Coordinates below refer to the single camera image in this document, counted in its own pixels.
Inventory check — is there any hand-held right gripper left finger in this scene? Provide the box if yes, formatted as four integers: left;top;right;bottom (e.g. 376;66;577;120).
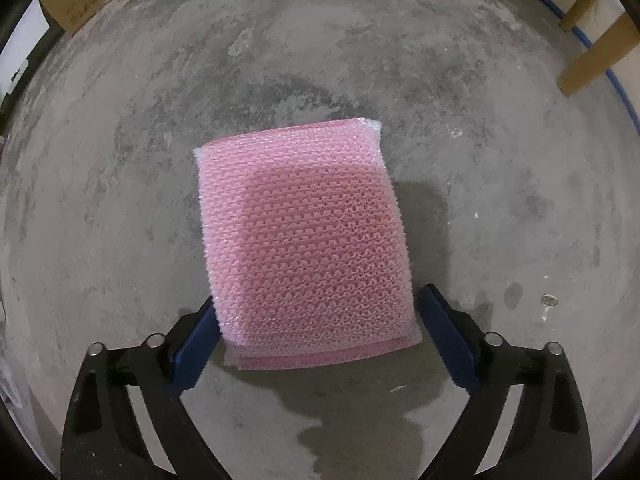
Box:
60;295;226;480

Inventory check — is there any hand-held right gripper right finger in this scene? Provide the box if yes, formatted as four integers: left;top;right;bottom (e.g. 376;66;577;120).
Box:
419;284;593;480

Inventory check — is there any pink mesh sponge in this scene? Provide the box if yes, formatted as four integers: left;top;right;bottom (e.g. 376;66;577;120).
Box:
193;117;424;372

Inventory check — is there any wooden chair black seat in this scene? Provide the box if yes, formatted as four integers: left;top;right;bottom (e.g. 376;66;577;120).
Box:
557;0;640;97

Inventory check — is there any white cabinet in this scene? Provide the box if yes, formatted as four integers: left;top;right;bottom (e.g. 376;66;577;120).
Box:
0;0;52;112

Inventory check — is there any blue cable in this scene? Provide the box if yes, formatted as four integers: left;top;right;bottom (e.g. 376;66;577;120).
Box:
486;0;640;137

